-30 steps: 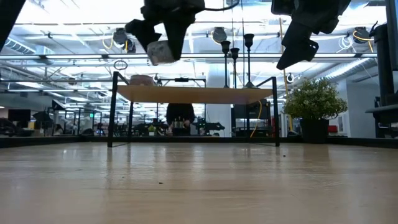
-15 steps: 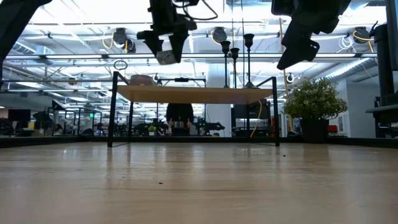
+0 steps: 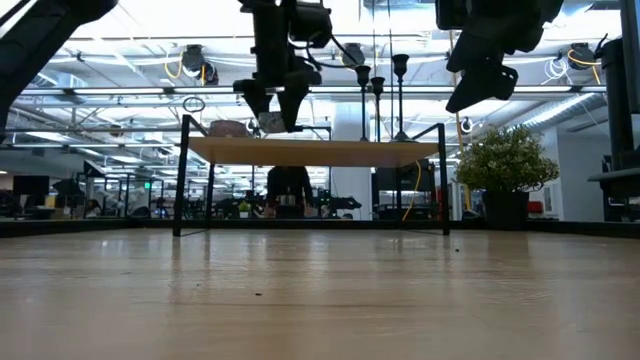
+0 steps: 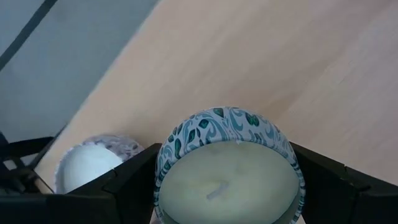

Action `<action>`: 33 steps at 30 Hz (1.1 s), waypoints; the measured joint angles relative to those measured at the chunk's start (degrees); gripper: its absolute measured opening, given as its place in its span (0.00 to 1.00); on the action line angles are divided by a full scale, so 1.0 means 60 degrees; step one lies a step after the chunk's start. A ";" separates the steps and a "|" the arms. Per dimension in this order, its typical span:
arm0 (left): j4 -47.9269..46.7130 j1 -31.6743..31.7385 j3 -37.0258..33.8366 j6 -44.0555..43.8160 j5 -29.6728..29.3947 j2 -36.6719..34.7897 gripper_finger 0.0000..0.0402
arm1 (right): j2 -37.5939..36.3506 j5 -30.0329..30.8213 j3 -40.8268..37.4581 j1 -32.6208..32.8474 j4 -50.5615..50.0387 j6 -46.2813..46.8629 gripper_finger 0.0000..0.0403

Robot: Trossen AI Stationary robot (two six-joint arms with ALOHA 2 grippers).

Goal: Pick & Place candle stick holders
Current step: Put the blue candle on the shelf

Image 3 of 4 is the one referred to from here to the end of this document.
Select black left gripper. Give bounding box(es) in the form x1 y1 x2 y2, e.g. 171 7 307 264
233 0 322 134

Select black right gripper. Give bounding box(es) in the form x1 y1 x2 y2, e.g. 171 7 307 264
444 0 565 113

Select black candle stick holder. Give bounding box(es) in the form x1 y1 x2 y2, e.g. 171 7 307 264
354 64 372 142
370 75 386 143
391 53 416 144

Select wooden shelf with black legs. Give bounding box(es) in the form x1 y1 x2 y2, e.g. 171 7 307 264
172 113 451 237

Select person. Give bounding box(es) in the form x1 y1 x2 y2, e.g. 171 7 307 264
263 165 316 220

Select potted plant with white flowers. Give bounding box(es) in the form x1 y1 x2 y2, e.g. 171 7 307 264
453 124 561 231

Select dark grey side desk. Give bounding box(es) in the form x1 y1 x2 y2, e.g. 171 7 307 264
587 167 640 224

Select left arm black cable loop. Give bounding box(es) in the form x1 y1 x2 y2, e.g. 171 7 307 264
299 29 361 71

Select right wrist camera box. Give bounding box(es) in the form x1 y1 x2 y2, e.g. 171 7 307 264
434 0 470 31

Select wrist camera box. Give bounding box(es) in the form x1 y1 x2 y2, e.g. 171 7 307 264
288 1 334 44
434 0 470 31

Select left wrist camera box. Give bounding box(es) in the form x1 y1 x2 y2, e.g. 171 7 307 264
288 1 334 44

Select hanging black ring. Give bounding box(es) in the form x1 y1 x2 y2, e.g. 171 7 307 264
182 95 207 114

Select yellow hanging cable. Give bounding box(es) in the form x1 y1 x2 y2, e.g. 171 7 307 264
401 159 424 222

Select black aluminium rig frame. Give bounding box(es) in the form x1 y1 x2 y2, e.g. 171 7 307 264
0 218 640 239

